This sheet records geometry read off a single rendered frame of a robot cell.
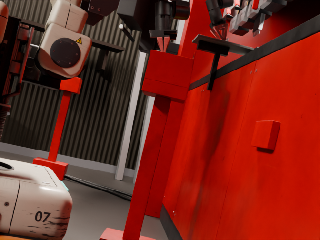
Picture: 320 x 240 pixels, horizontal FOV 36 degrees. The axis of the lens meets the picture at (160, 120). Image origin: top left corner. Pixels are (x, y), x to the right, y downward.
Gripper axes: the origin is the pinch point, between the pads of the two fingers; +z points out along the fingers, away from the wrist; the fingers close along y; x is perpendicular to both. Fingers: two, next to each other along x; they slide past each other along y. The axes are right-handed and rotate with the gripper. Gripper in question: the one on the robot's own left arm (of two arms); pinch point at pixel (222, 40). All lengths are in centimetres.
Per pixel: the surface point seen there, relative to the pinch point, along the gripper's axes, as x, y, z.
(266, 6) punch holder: -19.4, -14.7, -7.3
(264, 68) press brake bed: 11, -83, 20
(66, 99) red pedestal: 91, 163, -5
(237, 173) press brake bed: 27, -79, 48
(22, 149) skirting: 157, 276, 24
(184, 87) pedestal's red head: 31, -54, 18
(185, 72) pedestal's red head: 29, -54, 13
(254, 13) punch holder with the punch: -18.0, 0.4, -8.0
